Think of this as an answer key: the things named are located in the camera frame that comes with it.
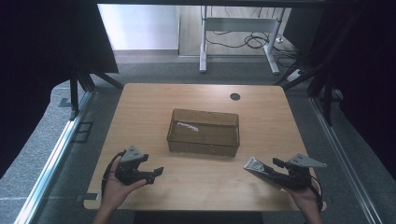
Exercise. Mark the black metal stand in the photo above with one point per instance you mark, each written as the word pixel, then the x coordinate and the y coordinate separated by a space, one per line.
pixel 327 99
pixel 74 93

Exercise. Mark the person's right hand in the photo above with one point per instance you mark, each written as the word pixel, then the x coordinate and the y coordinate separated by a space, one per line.
pixel 306 199

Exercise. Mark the black round table grommet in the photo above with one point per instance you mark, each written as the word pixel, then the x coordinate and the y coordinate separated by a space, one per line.
pixel 235 96

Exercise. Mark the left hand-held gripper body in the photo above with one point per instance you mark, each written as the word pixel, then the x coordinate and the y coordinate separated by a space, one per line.
pixel 130 169

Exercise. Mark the white metal desk frame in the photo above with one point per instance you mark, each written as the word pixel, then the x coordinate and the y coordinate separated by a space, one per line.
pixel 239 24

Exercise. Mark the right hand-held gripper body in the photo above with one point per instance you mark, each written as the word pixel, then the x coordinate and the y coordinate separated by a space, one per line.
pixel 297 177

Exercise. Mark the silver foil packet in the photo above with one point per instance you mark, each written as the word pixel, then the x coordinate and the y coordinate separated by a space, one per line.
pixel 253 165

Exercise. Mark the aluminium floor rail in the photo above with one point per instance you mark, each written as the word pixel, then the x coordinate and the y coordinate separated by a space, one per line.
pixel 342 161
pixel 53 161

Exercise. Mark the white panel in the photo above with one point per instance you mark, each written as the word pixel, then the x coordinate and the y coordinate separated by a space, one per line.
pixel 138 26

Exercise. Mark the person's left hand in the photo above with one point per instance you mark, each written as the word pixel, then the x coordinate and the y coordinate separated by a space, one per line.
pixel 118 191

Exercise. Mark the black curtain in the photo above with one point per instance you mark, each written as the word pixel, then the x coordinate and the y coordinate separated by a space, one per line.
pixel 364 77
pixel 37 62

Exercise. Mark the white paper scrap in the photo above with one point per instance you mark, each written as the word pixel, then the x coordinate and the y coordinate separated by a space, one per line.
pixel 187 126

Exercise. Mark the translucent brown plastic box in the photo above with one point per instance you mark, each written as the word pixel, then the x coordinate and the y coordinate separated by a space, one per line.
pixel 204 137

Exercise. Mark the white power strip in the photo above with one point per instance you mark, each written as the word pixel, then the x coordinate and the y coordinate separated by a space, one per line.
pixel 294 75

